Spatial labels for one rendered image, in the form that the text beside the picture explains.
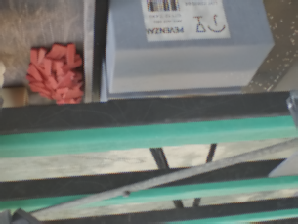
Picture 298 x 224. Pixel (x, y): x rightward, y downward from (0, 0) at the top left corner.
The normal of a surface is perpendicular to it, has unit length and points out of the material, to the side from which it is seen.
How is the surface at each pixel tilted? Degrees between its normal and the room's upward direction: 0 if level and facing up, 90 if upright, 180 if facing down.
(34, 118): 90
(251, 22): 90
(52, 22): 0
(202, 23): 90
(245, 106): 90
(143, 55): 0
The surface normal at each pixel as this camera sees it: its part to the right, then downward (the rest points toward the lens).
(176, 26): 0.12, -0.41
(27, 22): 0.12, 0.91
